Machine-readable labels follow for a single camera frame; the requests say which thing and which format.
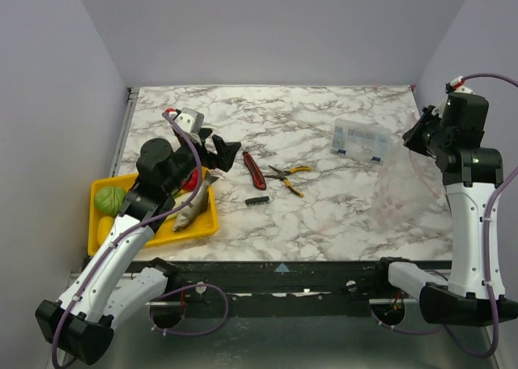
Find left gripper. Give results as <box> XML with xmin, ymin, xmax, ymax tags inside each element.
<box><xmin>165</xmin><ymin>129</ymin><xmax>241</xmax><ymax>194</ymax></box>

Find green toy celery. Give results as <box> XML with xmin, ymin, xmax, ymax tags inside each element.
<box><xmin>165</xmin><ymin>192</ymin><xmax>192</xmax><ymax>221</ymax></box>

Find clear zip top bag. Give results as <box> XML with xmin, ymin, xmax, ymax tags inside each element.
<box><xmin>367</xmin><ymin>135</ymin><xmax>444</xmax><ymax>232</ymax></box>

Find toy fish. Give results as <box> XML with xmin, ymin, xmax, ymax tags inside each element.
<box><xmin>172</xmin><ymin>170</ymin><xmax>219</xmax><ymax>232</ymax></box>

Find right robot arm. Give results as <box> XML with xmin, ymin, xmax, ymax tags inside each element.
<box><xmin>372</xmin><ymin>91</ymin><xmax>517</xmax><ymax>327</ymax></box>

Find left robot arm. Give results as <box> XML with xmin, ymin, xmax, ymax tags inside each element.
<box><xmin>36</xmin><ymin>126</ymin><xmax>241</xmax><ymax>368</ymax></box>

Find red black utility knife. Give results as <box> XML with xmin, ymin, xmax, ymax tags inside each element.
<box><xmin>242</xmin><ymin>151</ymin><xmax>267</xmax><ymax>190</ymax></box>

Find red toy tomato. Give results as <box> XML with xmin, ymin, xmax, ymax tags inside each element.
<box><xmin>183</xmin><ymin>169</ymin><xmax>200</xmax><ymax>192</ymax></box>

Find black comb piece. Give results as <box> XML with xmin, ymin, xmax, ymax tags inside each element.
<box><xmin>244</xmin><ymin>196</ymin><xmax>270</xmax><ymax>206</ymax></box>

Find clear screw organizer box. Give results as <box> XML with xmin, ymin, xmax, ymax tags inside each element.
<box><xmin>330</xmin><ymin>119</ymin><xmax>392</xmax><ymax>164</ymax></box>

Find yellow plastic tray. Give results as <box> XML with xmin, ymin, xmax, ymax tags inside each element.
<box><xmin>87</xmin><ymin>173</ymin><xmax>219</xmax><ymax>257</ymax></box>

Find green toy cabbage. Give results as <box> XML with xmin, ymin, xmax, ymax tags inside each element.
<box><xmin>94</xmin><ymin>186</ymin><xmax>126</xmax><ymax>217</ymax></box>

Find yellow toy lemon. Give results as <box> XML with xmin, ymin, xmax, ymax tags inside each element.
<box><xmin>96</xmin><ymin>216</ymin><xmax>114</xmax><ymax>246</ymax></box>

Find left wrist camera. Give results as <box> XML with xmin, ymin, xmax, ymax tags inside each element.
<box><xmin>166</xmin><ymin>108</ymin><xmax>204</xmax><ymax>134</ymax></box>

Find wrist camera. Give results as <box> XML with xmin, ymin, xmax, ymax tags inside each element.
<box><xmin>166</xmin><ymin>108</ymin><xmax>204</xmax><ymax>134</ymax></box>
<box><xmin>445</xmin><ymin>75</ymin><xmax>475</xmax><ymax>95</ymax></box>

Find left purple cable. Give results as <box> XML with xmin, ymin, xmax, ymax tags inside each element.
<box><xmin>51</xmin><ymin>109</ymin><xmax>203</xmax><ymax>369</ymax></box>

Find purple cable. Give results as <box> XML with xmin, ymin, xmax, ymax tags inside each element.
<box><xmin>443</xmin><ymin>72</ymin><xmax>518</xmax><ymax>360</ymax></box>
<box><xmin>51</xmin><ymin>109</ymin><xmax>203</xmax><ymax>369</ymax></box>

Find yellow handled pliers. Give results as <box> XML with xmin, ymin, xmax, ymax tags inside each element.
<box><xmin>264</xmin><ymin>165</ymin><xmax>312</xmax><ymax>197</ymax></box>

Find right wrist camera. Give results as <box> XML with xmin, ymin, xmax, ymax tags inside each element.
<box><xmin>445</xmin><ymin>75</ymin><xmax>475</xmax><ymax>95</ymax></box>

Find black base frame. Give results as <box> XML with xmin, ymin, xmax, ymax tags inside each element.
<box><xmin>83</xmin><ymin>255</ymin><xmax>430</xmax><ymax>317</ymax></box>

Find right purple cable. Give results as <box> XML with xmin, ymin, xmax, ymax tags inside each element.
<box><xmin>443</xmin><ymin>72</ymin><xmax>518</xmax><ymax>360</ymax></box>

